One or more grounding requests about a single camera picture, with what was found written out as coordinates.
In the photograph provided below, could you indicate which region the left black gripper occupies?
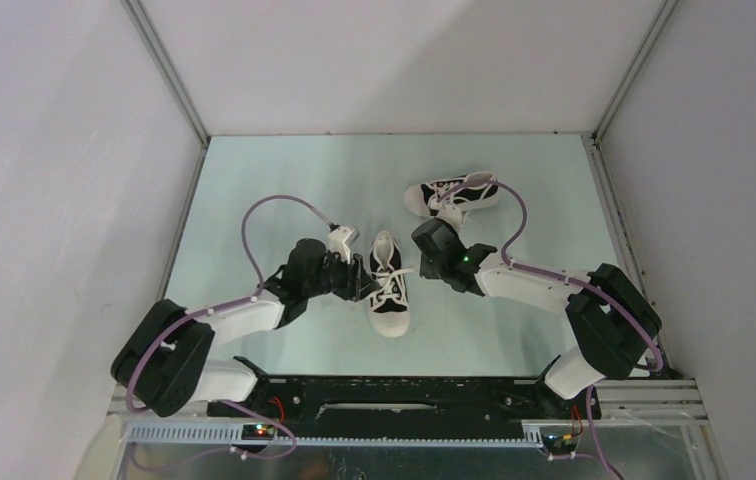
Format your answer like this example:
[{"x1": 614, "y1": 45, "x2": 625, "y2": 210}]
[{"x1": 304, "y1": 247, "x2": 379, "y2": 303}]

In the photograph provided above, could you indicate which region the black white sneaker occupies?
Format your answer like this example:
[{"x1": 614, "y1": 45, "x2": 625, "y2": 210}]
[
  {"x1": 403, "y1": 171, "x2": 500, "y2": 226},
  {"x1": 368, "y1": 230, "x2": 411, "y2": 338}
]

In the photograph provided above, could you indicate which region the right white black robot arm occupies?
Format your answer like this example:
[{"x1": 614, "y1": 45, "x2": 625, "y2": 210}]
[{"x1": 411, "y1": 218, "x2": 663, "y2": 418}]

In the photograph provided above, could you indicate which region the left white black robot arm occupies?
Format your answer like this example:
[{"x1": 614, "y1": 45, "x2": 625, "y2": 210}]
[{"x1": 110, "y1": 239, "x2": 381, "y2": 417}]

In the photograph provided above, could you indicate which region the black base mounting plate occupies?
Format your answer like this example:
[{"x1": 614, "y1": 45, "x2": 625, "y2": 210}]
[{"x1": 240, "y1": 375, "x2": 601, "y2": 441}]

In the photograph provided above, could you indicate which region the left controller board with LEDs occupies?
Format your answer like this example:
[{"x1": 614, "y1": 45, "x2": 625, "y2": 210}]
[{"x1": 241, "y1": 424, "x2": 277, "y2": 441}]

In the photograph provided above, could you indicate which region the controller board with leds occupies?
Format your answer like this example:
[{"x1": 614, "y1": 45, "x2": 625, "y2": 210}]
[
  {"x1": 542, "y1": 434, "x2": 580, "y2": 457},
  {"x1": 241, "y1": 424, "x2": 277, "y2": 441}
]

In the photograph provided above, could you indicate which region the right controller board with LEDs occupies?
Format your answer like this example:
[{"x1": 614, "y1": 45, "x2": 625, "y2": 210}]
[{"x1": 542, "y1": 434, "x2": 580, "y2": 457}]

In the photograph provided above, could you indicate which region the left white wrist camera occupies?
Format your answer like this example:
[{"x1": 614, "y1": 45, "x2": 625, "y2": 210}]
[{"x1": 327, "y1": 224, "x2": 359, "y2": 264}]

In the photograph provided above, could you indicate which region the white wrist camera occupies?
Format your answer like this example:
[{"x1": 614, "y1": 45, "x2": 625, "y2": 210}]
[
  {"x1": 435, "y1": 203, "x2": 465, "y2": 233},
  {"x1": 327, "y1": 224, "x2": 359, "y2": 264}
]

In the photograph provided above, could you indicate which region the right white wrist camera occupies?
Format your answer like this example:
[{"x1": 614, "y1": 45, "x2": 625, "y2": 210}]
[{"x1": 435, "y1": 203, "x2": 465, "y2": 233}]

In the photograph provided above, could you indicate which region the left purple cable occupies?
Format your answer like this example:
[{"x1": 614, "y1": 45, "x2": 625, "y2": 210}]
[{"x1": 124, "y1": 194, "x2": 338, "y2": 462}]

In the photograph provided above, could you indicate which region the grey slotted cable duct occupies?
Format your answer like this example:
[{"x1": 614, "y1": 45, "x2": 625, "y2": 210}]
[{"x1": 125, "y1": 422, "x2": 543, "y2": 448}]

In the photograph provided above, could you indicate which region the aluminium front frame rail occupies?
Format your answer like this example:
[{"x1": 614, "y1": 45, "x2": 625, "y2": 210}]
[{"x1": 110, "y1": 377, "x2": 711, "y2": 425}]

